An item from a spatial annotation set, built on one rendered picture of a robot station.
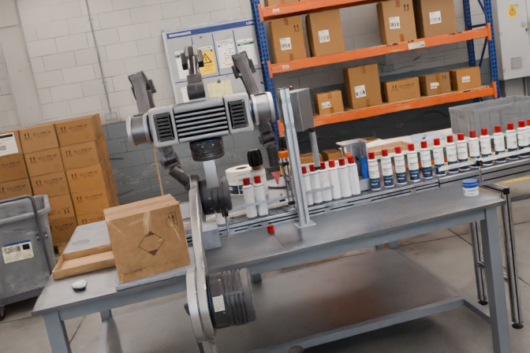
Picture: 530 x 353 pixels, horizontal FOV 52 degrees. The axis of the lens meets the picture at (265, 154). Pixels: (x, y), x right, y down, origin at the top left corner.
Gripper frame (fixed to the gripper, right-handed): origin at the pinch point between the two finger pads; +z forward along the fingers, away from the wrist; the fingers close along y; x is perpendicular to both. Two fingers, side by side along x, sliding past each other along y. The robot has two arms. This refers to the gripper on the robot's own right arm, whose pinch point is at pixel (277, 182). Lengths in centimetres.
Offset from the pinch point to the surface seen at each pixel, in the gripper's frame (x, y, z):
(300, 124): 23.7, -10.4, -30.7
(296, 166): 22.1, -6.0, -11.0
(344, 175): 9.1, -33.3, 0.9
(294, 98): 23.3, -9.7, -43.2
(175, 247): 48, 56, 8
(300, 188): 22.1, -6.3, 0.0
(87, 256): -4, 101, 19
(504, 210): 23, -113, 33
